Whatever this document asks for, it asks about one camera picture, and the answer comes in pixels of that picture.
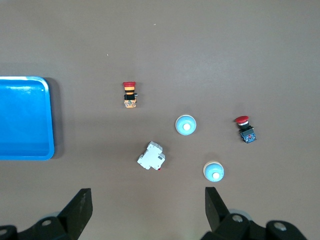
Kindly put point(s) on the white circuit breaker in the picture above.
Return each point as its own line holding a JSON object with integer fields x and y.
{"x": 151, "y": 157}

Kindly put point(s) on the blue plastic tray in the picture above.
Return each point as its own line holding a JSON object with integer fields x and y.
{"x": 22, "y": 120}

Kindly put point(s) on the brown table cover mat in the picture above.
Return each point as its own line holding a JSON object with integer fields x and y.
{"x": 200, "y": 50}

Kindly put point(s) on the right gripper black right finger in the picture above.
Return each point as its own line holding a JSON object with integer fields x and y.
{"x": 216, "y": 212}

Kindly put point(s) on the blue desk bell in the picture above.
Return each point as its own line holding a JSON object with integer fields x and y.
{"x": 185, "y": 125}
{"x": 213, "y": 172}

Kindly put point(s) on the red orange emergency stop button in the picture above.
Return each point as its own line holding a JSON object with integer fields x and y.
{"x": 130, "y": 96}

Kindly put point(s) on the red mushroom push button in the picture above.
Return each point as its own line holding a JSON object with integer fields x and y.
{"x": 246, "y": 132}

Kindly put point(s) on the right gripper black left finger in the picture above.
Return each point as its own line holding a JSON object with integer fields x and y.
{"x": 75, "y": 212}

